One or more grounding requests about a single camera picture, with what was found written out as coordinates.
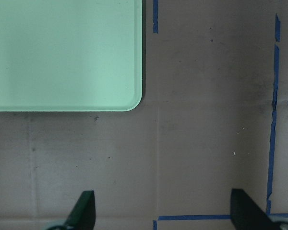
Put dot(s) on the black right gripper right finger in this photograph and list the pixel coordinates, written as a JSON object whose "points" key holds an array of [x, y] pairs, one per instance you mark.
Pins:
{"points": [[245, 214]]}

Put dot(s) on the mint green plastic tray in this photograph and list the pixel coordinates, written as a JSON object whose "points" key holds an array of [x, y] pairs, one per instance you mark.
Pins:
{"points": [[71, 55]]}

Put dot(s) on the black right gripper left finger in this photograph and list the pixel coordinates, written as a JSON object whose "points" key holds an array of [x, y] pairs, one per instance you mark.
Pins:
{"points": [[83, 214]]}

